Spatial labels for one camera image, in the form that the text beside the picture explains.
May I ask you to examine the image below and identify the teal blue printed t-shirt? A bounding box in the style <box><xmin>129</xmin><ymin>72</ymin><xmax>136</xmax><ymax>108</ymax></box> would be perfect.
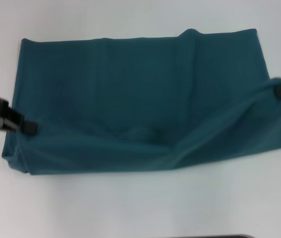
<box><xmin>1</xmin><ymin>28</ymin><xmax>281</xmax><ymax>176</ymax></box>

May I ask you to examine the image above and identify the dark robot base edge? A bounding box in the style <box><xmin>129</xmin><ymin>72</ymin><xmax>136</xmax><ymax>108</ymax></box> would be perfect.
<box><xmin>169</xmin><ymin>235</ymin><xmax>254</xmax><ymax>238</ymax></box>

